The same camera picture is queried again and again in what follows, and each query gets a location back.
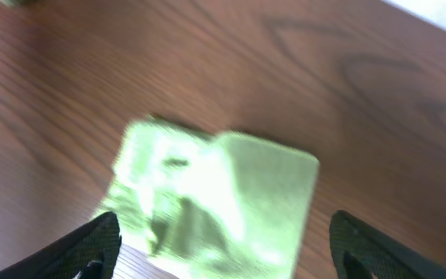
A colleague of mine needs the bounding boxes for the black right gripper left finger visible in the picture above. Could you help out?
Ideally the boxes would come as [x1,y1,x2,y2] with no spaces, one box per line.
[0,212,122,279]

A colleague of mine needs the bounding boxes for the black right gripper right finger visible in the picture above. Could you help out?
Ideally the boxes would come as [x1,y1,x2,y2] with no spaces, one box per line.
[329,210,446,279]

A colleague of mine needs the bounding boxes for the light green microfiber cloth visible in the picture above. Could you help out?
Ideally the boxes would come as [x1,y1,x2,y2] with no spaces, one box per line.
[97,117,320,279]

